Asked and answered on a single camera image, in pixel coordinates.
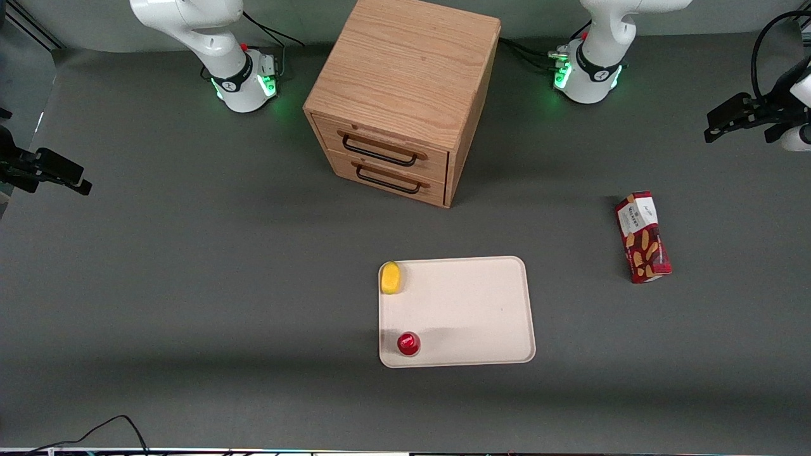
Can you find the cream plastic tray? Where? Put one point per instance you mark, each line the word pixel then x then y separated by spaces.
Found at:
pixel 469 316

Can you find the wooden two-drawer cabinet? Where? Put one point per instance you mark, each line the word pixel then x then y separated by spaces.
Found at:
pixel 412 69

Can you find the small red can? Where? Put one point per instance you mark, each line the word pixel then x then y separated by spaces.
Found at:
pixel 408 344

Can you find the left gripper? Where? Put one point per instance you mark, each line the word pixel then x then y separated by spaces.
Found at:
pixel 765 112

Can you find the yellow lemon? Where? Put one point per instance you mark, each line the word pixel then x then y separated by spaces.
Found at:
pixel 391 278

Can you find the black metal frame rail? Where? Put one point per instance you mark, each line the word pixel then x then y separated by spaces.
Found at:
pixel 28 24

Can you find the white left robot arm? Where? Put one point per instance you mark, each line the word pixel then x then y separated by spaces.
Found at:
pixel 599 44

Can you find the red cookie box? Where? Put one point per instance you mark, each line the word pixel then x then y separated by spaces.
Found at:
pixel 644 244

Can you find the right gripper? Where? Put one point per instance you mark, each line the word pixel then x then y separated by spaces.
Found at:
pixel 19 166

